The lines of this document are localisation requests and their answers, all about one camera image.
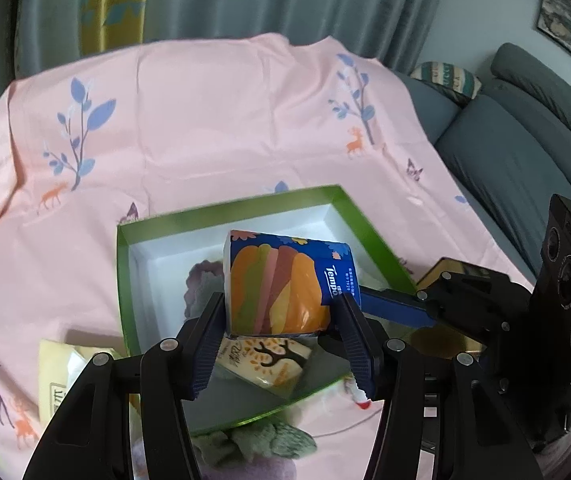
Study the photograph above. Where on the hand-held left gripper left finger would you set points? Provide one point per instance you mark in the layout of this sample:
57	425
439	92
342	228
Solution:
205	355

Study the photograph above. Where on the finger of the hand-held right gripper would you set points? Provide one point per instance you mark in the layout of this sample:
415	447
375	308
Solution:
395	307

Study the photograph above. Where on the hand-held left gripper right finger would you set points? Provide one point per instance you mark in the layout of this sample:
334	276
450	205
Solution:
360	355

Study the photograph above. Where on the red and white scarf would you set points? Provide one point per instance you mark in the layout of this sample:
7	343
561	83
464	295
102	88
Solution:
360	397

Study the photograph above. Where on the tree print tissue packet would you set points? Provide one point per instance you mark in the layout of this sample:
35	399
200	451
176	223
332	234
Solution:
265	365

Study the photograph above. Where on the lavender knitted cloth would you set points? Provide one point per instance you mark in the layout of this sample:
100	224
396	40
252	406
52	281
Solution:
203	280

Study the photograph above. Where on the colourful blue tissue pack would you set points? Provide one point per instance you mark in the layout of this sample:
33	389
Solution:
275	285

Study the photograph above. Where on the green cardboard box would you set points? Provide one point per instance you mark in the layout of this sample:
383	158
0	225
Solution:
275	217

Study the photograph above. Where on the purple soft cloth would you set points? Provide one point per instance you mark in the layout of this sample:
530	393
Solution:
250	471

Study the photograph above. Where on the black and gold tin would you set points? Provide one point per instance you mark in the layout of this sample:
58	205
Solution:
428	271

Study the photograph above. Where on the yellow tissue pack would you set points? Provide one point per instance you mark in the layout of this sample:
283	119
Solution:
58	380

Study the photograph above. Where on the grey sofa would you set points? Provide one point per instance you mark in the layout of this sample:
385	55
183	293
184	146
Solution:
515	160

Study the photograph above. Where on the striped green cushion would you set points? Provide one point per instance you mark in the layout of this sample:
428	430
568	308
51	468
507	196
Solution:
445	80

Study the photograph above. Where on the pink deer print tablecloth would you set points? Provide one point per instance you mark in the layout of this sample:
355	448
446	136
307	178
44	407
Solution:
215	110

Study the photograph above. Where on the yellow blue patterned curtain panel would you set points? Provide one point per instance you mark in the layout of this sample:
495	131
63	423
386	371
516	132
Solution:
115	5

